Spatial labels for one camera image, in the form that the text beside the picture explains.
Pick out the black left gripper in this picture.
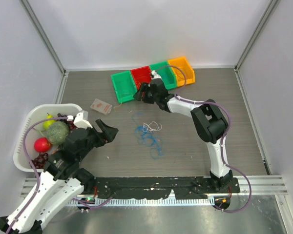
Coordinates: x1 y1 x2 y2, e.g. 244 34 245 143
78 118 118 160

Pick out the white cable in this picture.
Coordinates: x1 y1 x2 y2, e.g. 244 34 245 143
142 120 163 133

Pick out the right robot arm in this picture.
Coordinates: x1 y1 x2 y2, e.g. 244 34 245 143
133 78 233 193

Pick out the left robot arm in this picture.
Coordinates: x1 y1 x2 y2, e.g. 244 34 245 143
0 119 118 234

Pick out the left green bin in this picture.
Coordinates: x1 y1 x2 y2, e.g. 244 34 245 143
111 71 137 104

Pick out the green bin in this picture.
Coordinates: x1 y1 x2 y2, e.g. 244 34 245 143
149 61 177 90
111 71 137 104

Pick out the red bin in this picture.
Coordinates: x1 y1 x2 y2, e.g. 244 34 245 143
130 66 151 89

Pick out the small card box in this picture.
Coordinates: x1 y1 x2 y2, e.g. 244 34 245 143
90 98 112 116

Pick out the dark grape bunch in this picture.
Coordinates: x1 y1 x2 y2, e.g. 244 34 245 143
57 113 76 130

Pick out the right green bin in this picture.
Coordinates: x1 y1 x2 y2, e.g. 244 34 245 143
149 61 177 90

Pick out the green melon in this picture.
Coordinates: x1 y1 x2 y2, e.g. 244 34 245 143
44 121 69 145

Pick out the orange bin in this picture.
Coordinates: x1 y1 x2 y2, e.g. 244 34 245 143
168 57 195 87

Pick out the green pear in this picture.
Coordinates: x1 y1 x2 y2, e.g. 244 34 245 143
43 113 56 130

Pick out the white plastic basket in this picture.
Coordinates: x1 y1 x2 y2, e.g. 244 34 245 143
13 103 82 173

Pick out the red apple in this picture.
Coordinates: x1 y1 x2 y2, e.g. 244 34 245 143
34 137 52 153

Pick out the red grape bunch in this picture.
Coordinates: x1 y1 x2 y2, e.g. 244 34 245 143
31 153 49 169

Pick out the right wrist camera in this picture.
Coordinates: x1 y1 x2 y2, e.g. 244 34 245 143
150 70 162 80

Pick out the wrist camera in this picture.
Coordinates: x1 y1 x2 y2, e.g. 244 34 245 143
66 110 93 129
150 70 162 80

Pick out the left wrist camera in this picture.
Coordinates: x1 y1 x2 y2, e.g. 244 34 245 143
66 110 93 129

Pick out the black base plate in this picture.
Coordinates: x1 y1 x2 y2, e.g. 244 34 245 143
65 175 241 200

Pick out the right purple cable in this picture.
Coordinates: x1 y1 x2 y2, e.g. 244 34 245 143
151 64 252 213

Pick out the white cable duct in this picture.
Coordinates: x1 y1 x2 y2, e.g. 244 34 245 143
68 196 215 207

